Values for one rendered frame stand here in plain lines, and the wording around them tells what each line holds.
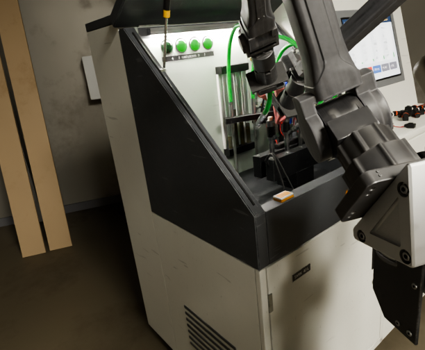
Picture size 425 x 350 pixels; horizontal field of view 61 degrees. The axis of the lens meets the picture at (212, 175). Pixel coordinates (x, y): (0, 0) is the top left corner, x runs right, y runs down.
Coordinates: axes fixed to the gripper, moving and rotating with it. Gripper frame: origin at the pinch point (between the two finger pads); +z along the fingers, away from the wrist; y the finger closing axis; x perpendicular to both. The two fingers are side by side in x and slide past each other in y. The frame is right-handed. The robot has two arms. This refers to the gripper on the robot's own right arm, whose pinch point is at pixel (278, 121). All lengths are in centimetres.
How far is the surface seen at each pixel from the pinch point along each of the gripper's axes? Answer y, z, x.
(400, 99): 11, 22, -85
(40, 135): 139, 150, 82
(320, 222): -35.6, 4.9, 3.1
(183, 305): -34, 59, 41
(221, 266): -34, 18, 33
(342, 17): 38, -8, -50
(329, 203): -31.7, 2.2, -1.5
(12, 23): 208, 102, 80
